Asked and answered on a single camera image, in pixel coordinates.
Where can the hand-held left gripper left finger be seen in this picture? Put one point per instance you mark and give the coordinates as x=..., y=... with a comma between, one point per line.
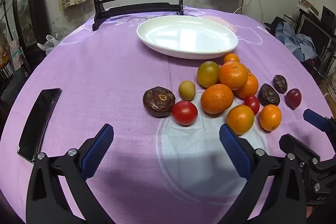
x=95, y=150

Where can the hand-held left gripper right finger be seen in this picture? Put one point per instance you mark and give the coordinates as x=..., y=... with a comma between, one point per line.
x=236, y=150

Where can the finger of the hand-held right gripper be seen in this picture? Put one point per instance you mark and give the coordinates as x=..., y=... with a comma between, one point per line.
x=313, y=117
x=296, y=146

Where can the dark red cherry tomato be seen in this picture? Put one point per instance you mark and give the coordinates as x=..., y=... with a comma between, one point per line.
x=293, y=98

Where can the small orange tangerine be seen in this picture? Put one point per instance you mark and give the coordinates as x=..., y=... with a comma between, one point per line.
x=270, y=117
x=231, y=58

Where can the large orange tangerine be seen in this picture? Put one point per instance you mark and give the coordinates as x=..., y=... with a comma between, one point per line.
x=233, y=75
x=216, y=98

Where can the large brown water chestnut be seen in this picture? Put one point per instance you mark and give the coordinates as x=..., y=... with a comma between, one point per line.
x=158, y=102

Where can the white oval plate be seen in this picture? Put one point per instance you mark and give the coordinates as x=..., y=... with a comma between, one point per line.
x=183, y=37

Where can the cardboard box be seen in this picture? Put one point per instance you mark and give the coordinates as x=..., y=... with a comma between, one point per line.
x=329, y=92

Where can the yellow-orange tangerine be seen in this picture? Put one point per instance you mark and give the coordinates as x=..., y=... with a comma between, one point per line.
x=240, y=119

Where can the black smartphone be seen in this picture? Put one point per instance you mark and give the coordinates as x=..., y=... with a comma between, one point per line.
x=39, y=119

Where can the blue clothes pile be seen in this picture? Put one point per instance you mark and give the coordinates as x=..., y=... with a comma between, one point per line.
x=302, y=43

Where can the small tan longan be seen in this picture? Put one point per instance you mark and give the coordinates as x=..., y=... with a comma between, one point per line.
x=187, y=90

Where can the green-yellow tangerine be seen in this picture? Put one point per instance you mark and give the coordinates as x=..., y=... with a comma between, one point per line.
x=208, y=74

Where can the purple tablecloth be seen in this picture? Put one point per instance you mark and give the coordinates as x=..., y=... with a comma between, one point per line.
x=105, y=69

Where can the black monitor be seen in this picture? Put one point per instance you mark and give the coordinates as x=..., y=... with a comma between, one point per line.
x=315, y=35

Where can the white plastic bag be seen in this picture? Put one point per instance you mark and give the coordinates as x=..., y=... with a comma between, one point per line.
x=50, y=44

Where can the dark wooden cabinet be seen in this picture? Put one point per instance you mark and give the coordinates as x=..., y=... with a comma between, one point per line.
x=29, y=3

